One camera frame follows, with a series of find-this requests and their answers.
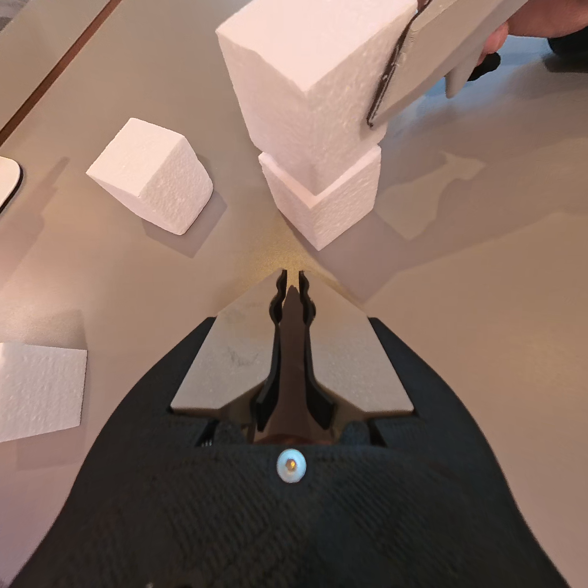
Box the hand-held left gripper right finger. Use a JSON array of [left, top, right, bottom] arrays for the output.
[[299, 270, 415, 430]]

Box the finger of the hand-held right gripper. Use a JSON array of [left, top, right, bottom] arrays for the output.
[[367, 0, 530, 128]]

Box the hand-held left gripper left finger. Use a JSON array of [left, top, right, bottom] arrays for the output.
[[170, 269, 288, 432]]

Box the white foam cube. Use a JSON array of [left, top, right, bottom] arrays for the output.
[[85, 118, 215, 236], [215, 0, 420, 192], [258, 145, 382, 251], [0, 342, 88, 444]]

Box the person's right forearm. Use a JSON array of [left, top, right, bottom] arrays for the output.
[[548, 28, 588, 73]]

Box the person's right hand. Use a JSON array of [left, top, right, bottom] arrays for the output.
[[478, 0, 588, 67]]

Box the white-based document stand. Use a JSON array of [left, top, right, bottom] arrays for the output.
[[0, 156, 24, 216]]

